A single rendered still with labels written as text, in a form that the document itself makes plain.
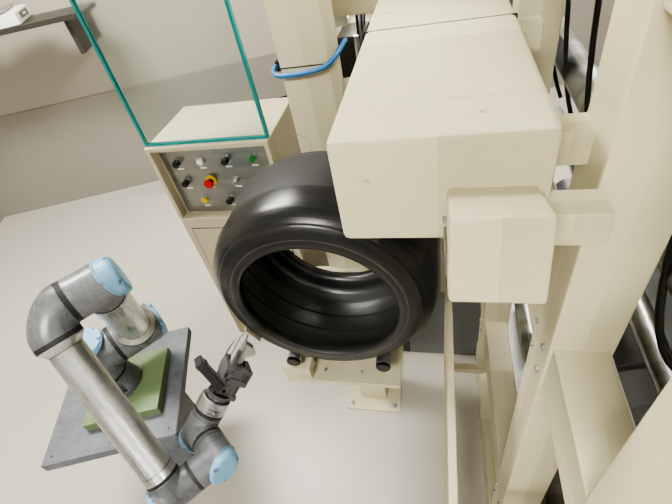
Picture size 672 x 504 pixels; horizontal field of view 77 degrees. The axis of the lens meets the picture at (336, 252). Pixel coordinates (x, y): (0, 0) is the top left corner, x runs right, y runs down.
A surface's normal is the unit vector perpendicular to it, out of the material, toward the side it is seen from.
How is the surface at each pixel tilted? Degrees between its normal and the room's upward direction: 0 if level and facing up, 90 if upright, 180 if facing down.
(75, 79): 90
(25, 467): 0
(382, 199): 90
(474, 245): 72
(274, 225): 43
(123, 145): 90
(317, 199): 18
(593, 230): 90
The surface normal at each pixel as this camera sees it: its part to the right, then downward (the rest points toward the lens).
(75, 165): 0.17, 0.65
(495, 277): -0.22, 0.44
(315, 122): -0.17, 0.69
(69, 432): -0.16, -0.72
